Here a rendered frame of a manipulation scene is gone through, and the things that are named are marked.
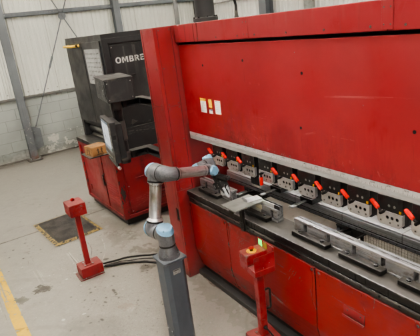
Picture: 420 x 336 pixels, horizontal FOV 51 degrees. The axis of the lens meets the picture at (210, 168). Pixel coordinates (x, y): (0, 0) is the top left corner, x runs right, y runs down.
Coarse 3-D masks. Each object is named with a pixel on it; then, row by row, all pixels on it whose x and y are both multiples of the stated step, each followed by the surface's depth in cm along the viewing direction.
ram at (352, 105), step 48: (192, 48) 350; (240, 48) 298; (288, 48) 260; (336, 48) 231; (384, 48) 207; (192, 96) 370; (240, 96) 313; (288, 96) 271; (336, 96) 239; (384, 96) 214; (240, 144) 329; (288, 144) 283; (336, 144) 249; (384, 144) 221; (384, 192) 229
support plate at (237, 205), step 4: (244, 196) 339; (248, 196) 338; (236, 200) 334; (240, 200) 333; (260, 200) 328; (224, 204) 329; (228, 204) 328; (232, 204) 327; (236, 204) 326; (240, 204) 326; (244, 204) 325; (248, 204) 324; (252, 204) 323; (256, 204) 324; (228, 208) 321; (232, 208) 320; (236, 208) 320; (240, 208) 319; (244, 208) 319
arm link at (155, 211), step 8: (152, 168) 303; (152, 176) 303; (152, 184) 305; (160, 184) 306; (152, 192) 307; (160, 192) 309; (152, 200) 308; (160, 200) 310; (152, 208) 309; (160, 208) 312; (152, 216) 310; (160, 216) 313; (144, 224) 317; (152, 224) 310; (152, 232) 308
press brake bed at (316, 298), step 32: (224, 224) 360; (224, 256) 375; (288, 256) 297; (224, 288) 393; (288, 288) 307; (320, 288) 277; (352, 288) 253; (288, 320) 324; (320, 320) 286; (384, 320) 239; (416, 320) 221
